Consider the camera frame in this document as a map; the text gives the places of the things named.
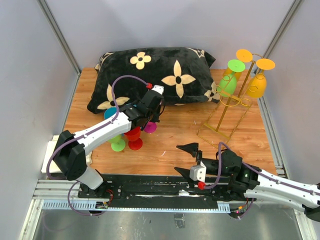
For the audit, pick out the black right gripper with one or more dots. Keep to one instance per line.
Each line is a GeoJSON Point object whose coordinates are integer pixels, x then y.
{"type": "Point", "coordinates": [192, 148]}

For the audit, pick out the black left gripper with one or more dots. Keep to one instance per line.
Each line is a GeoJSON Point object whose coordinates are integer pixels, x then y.
{"type": "Point", "coordinates": [155, 117]}

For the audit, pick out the pink wine glass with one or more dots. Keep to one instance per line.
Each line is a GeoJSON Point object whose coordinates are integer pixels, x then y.
{"type": "Point", "coordinates": [150, 127]}

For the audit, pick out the red wine glass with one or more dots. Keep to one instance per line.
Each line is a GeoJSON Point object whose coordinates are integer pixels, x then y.
{"type": "Point", "coordinates": [134, 141]}

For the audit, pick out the blue wine glass front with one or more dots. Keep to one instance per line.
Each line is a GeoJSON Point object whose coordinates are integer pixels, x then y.
{"type": "Point", "coordinates": [111, 113]}

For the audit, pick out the green wine glass row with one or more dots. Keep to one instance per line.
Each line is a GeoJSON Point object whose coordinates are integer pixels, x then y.
{"type": "Point", "coordinates": [228, 82]}

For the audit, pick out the orange wine glass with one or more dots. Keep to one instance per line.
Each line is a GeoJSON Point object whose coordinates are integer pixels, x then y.
{"type": "Point", "coordinates": [243, 55]}
{"type": "Point", "coordinates": [257, 86]}

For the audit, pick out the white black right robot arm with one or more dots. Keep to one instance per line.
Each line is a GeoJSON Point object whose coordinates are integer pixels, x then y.
{"type": "Point", "coordinates": [245, 181]}

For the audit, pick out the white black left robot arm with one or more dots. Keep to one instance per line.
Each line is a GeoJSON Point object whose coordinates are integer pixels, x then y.
{"type": "Point", "coordinates": [71, 148]}

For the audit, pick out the black floral plush pillow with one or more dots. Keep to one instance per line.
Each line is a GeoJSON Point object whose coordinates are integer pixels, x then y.
{"type": "Point", "coordinates": [184, 72]}

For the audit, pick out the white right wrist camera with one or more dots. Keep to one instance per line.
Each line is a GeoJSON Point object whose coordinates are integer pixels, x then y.
{"type": "Point", "coordinates": [198, 172]}

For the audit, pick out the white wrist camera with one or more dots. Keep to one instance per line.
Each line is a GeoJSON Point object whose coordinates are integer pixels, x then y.
{"type": "Point", "coordinates": [198, 172]}
{"type": "Point", "coordinates": [158, 88]}

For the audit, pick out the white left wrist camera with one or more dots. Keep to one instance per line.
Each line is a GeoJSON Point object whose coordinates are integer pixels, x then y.
{"type": "Point", "coordinates": [158, 88]}

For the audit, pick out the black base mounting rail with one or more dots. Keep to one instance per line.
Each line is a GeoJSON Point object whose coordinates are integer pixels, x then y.
{"type": "Point", "coordinates": [158, 192]}

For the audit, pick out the gold wire glass rack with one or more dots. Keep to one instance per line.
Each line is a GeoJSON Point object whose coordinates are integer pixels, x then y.
{"type": "Point", "coordinates": [226, 117]}

